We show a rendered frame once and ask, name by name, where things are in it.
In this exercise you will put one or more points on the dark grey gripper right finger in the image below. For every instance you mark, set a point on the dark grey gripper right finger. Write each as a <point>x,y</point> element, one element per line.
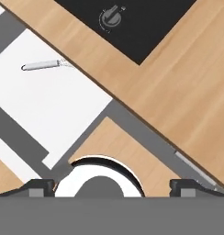
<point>184,185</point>

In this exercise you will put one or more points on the wooden drawer front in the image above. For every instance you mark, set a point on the wooden drawer front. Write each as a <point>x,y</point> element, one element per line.
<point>5,179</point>

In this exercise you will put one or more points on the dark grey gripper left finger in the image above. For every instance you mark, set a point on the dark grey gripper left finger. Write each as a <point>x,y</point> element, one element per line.
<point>40,185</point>

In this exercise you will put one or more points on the white open drawer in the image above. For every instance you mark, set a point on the white open drawer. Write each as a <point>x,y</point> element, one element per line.
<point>49,98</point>

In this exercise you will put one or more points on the black hob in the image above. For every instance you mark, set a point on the black hob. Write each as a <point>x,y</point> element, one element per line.
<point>141,27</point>

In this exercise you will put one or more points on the round white and black object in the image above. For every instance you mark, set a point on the round white and black object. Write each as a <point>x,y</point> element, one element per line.
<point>72,180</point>

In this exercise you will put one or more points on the wooden cupboard front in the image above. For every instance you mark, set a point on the wooden cupboard front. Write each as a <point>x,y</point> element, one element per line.
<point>117,140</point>

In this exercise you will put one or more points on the grey hob knob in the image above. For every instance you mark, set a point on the grey hob knob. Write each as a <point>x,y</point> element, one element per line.
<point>110,16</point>

